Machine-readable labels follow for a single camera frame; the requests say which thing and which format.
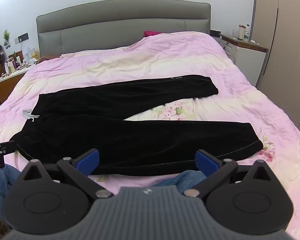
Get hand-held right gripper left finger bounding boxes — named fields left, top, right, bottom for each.
left=21, top=148, right=114, bottom=198

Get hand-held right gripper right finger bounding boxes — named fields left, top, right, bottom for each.
left=182, top=149, right=276, bottom=198

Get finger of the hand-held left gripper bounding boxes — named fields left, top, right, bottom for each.
left=0, top=141, right=15, bottom=156

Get black pants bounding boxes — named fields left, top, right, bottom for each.
left=9, top=74, right=264, bottom=176

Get person's left jeans leg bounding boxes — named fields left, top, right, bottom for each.
left=0, top=165, right=24, bottom=222

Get wooden dresser with white top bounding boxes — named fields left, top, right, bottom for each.
left=0, top=62, right=37, bottom=104

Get group of cosmetic bottles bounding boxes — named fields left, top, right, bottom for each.
left=1, top=51, right=38, bottom=78

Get white table lamp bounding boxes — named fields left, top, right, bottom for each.
left=23, top=46, right=37, bottom=65

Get brown pillow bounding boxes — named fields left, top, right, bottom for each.
left=37, top=54, right=63, bottom=64

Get small green potted plant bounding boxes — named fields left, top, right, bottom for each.
left=2, top=29, right=12, bottom=48

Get pink floral blanket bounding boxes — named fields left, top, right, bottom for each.
left=0, top=32, right=300, bottom=240

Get white nightstand with wooden top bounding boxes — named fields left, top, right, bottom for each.
left=219, top=33, right=269, bottom=73

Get green label plastic bottle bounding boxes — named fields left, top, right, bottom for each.
left=243, top=24, right=251, bottom=42

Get grey padded bed headboard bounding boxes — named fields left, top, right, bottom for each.
left=36, top=0, right=211, bottom=58

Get magenta pillow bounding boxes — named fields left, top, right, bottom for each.
left=144, top=30, right=163, bottom=38

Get beige wardrobe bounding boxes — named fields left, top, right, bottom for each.
left=252, top=0, right=300, bottom=132

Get dark wall socket panel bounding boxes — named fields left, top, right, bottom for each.
left=14, top=33, right=29, bottom=44

